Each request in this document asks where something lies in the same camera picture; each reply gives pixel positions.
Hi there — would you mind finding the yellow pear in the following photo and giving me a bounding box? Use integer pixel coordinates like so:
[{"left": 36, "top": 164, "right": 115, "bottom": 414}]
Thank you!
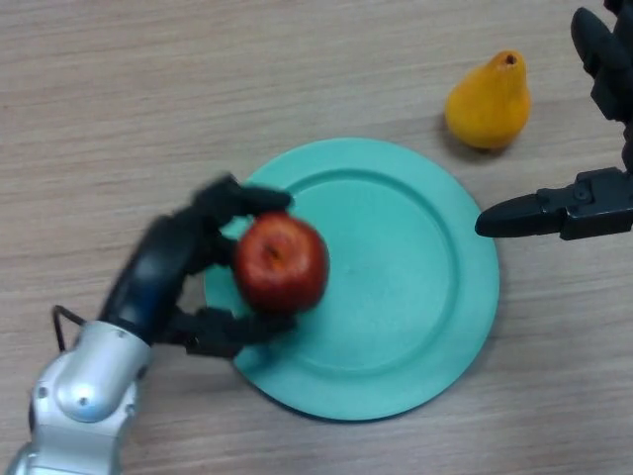
[{"left": 444, "top": 48, "right": 533, "bottom": 151}]

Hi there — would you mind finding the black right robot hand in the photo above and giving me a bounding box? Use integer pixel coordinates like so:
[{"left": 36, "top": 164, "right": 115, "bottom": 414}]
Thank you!
[{"left": 474, "top": 0, "right": 633, "bottom": 242}]

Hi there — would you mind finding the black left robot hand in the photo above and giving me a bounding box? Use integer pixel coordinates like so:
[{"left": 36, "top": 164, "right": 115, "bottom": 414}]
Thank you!
[{"left": 96, "top": 172, "right": 298, "bottom": 358}]

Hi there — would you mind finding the red apple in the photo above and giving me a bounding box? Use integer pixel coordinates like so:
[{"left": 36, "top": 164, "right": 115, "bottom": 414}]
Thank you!
[{"left": 233, "top": 212, "right": 331, "bottom": 314}]

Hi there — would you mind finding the green round plate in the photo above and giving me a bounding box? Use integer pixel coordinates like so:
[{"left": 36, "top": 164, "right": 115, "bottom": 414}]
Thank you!
[{"left": 203, "top": 137, "right": 500, "bottom": 423}]

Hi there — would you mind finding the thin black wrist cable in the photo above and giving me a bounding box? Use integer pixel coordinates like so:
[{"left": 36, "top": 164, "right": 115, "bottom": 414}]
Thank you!
[{"left": 52, "top": 305, "right": 88, "bottom": 352}]

